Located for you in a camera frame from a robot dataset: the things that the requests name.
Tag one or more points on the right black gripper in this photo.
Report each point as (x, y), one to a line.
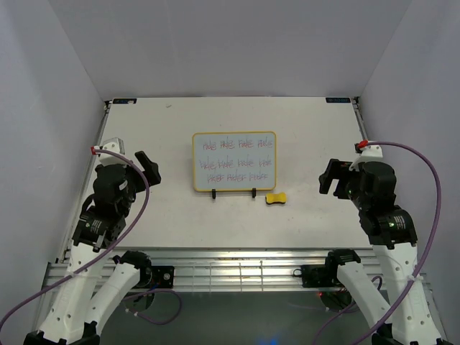
(336, 169)

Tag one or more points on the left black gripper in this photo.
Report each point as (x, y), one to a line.
(152, 167)

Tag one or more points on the yellow whiteboard eraser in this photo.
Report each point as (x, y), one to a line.
(275, 198)

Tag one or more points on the yellow framed whiteboard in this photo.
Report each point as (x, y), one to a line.
(234, 161)

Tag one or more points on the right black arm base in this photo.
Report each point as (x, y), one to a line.
(315, 276)

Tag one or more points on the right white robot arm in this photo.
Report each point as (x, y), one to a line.
(403, 316)

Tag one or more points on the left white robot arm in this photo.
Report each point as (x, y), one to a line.
(79, 312)

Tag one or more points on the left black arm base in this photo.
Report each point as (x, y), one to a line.
(156, 277)

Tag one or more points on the black metal whiteboard stand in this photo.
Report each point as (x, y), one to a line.
(233, 193)

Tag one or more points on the right blue table label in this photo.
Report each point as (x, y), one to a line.
(338, 100)

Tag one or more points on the blue table label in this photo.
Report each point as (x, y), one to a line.
(338, 100)
(124, 101)

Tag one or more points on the left blue table label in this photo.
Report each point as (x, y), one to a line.
(124, 101)

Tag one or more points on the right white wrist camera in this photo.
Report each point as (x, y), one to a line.
(367, 152)

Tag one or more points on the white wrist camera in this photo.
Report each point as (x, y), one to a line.
(367, 152)
(114, 145)

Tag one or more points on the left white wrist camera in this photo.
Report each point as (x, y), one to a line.
(114, 145)

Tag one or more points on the aluminium rail frame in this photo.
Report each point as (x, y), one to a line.
(236, 271)

